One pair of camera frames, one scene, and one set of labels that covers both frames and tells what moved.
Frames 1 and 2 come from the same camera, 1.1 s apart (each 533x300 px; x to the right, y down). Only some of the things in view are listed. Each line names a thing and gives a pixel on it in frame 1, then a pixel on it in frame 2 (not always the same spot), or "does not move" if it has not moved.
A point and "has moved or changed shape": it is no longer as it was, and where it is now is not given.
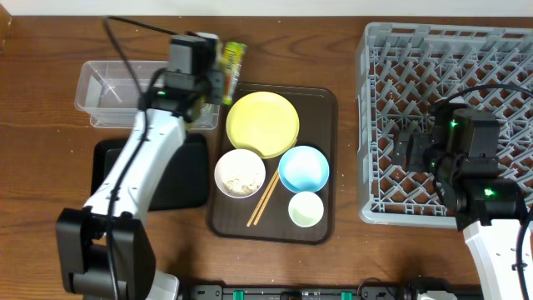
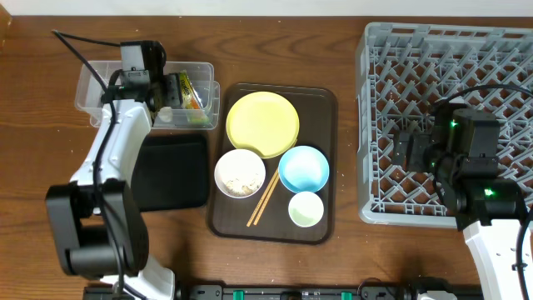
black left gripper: [216, 79] -> [171, 90]
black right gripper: [420, 142] does not move
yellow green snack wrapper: [233, 60] has moved or changed shape
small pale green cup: [306, 209] does not move
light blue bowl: [304, 168] does not move
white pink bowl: [239, 173] does not move
